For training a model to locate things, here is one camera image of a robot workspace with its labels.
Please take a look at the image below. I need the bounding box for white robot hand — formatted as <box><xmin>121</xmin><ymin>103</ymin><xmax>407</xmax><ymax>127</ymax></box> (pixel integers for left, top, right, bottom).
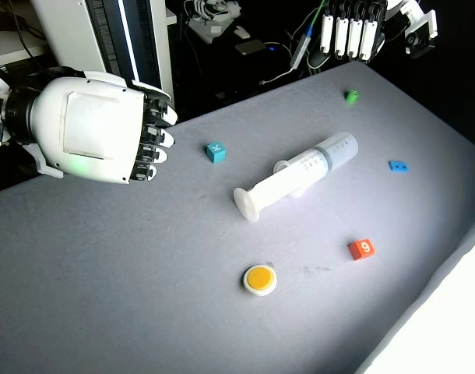
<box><xmin>318</xmin><ymin>0</ymin><xmax>390</xmax><ymax>63</ymax></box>
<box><xmin>29</xmin><ymin>70</ymin><xmax>179</xmax><ymax>185</ymax></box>

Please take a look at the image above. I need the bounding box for large clear plastic syringe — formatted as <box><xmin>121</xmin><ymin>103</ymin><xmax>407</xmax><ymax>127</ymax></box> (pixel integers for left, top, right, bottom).
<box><xmin>233</xmin><ymin>131</ymin><xmax>360</xmax><ymax>223</ymax></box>

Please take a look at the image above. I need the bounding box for white adapter with blue plug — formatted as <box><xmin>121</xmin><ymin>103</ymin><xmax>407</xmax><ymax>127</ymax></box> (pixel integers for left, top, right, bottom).
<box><xmin>290</xmin><ymin>26</ymin><xmax>313</xmax><ymax>71</ymax></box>

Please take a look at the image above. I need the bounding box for white cabinet with black stripe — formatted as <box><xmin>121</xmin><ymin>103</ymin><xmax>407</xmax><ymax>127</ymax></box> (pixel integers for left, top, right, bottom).
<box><xmin>30</xmin><ymin>0</ymin><xmax>175</xmax><ymax>114</ymax></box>

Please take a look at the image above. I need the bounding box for beige side desk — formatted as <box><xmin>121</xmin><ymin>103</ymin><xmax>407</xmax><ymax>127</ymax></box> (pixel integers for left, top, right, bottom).
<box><xmin>0</xmin><ymin>0</ymin><xmax>48</xmax><ymax>65</ymax></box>

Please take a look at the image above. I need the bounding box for teal cube with letter K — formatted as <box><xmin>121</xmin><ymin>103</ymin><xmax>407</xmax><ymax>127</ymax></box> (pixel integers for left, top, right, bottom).
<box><xmin>206</xmin><ymin>141</ymin><xmax>227</xmax><ymax>164</ymax></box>

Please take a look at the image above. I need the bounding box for white plastic device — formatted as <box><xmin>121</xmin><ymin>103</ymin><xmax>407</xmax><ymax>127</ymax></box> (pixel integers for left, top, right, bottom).
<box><xmin>185</xmin><ymin>0</ymin><xmax>242</xmax><ymax>44</ymax></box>

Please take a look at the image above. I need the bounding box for grey table cloth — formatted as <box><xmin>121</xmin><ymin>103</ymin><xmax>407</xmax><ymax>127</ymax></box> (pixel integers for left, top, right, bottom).
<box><xmin>0</xmin><ymin>61</ymin><xmax>475</xmax><ymax>374</ymax></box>

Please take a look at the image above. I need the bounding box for orange cube with number 9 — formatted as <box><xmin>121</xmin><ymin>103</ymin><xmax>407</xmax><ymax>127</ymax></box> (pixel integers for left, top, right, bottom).
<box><xmin>347</xmin><ymin>238</ymin><xmax>377</xmax><ymax>261</ymax></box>

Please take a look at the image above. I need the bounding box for yellow button with white rim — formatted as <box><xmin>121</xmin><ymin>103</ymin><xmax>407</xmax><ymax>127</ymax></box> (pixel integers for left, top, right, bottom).
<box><xmin>242</xmin><ymin>264</ymin><xmax>279</xmax><ymax>297</ymax></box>

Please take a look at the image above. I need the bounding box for green cable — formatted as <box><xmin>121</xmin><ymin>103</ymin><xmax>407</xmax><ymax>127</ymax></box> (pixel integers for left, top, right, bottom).
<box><xmin>301</xmin><ymin>0</ymin><xmax>328</xmax><ymax>38</ymax></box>

